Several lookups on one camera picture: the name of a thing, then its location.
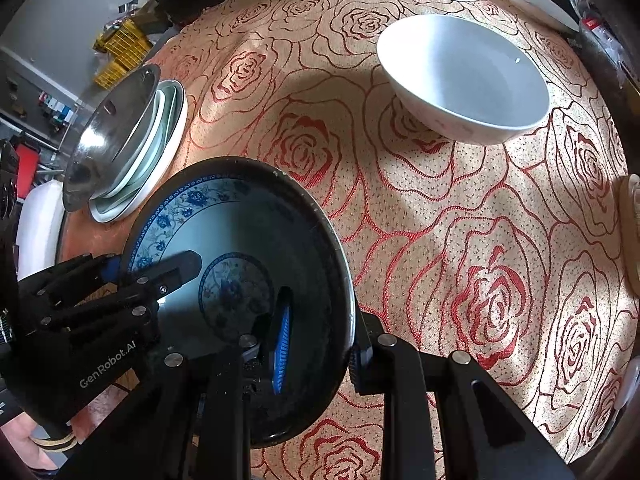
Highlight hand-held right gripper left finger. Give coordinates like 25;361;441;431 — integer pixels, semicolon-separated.
60;287;296;480

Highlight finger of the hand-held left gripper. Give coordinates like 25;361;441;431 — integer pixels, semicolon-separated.
17;254;123;311
35;250;203;341

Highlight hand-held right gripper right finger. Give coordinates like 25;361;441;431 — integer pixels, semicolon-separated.
350;312;576;480

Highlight blue floral ceramic bowl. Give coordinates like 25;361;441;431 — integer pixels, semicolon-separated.
120;156;357;450

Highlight large steel bowl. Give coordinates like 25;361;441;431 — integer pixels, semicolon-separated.
62;64;162;213

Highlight large white round plate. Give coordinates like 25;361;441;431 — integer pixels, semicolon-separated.
89;79;189;224

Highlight green square plate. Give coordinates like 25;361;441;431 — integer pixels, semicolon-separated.
95;82;178;211

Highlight person's left forearm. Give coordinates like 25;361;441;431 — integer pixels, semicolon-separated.
0;412;57;472

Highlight white cushioned chair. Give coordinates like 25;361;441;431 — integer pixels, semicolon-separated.
17;180;66;281

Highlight red chair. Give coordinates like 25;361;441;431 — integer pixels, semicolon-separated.
15;142;41;181

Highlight rose pattern tablecloth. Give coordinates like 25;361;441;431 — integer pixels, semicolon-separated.
55;0;633;480

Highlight shelf with small boxes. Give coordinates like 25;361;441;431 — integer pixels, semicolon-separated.
35;90;78;128

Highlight yellow plastic crate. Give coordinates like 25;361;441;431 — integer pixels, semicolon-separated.
95;19;153;68
95;57;126;88

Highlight white spoon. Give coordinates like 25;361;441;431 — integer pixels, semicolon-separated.
617;362;640;411

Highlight glass dome wooden base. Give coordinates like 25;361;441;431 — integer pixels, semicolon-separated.
619;174;640;281

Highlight plain white bowl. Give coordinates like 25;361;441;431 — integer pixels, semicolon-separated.
376;14;551;145

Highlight clear box of packets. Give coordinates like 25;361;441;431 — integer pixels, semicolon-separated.
565;0;632;63

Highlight tan bracelet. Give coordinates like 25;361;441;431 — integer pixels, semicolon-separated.
30;432;78;457

